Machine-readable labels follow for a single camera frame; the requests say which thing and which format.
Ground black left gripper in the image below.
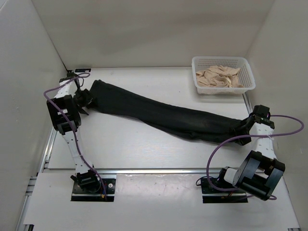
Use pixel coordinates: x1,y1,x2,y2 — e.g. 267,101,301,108
73,89,98,115

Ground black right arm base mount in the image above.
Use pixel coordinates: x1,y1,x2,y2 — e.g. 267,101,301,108
195,177,248,204

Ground black trousers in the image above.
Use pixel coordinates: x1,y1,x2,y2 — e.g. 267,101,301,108
90,80,241,143

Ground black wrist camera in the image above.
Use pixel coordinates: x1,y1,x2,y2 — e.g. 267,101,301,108
252,105,271,119
66,72,77,79

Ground beige trousers in basket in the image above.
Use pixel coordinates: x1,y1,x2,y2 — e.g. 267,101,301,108
196,65,244,88

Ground aluminium right frame rail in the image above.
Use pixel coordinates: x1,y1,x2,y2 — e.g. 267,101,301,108
243,92,301,231

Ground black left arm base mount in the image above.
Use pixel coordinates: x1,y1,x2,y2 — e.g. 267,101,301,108
71,175,116,202

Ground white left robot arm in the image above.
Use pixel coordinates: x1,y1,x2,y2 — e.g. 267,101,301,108
43,75,101,193

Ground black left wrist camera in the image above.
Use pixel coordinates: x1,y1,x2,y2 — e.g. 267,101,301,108
66,72,77,79

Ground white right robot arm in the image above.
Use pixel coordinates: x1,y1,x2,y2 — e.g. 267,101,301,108
216,115,285,201

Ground aluminium left frame rail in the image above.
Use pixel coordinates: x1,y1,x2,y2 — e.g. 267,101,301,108
15,128,57,231

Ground aluminium frame rail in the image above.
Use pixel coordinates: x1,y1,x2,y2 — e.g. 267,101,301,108
41,167,221,175
243,92,301,231
15,128,57,231

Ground aluminium front frame rail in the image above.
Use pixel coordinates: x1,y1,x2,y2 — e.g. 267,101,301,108
41,167,221,175

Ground white plastic basket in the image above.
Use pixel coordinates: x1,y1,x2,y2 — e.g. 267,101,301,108
192,56,256,95

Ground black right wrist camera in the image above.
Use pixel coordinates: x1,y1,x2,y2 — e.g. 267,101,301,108
252,105,271,119

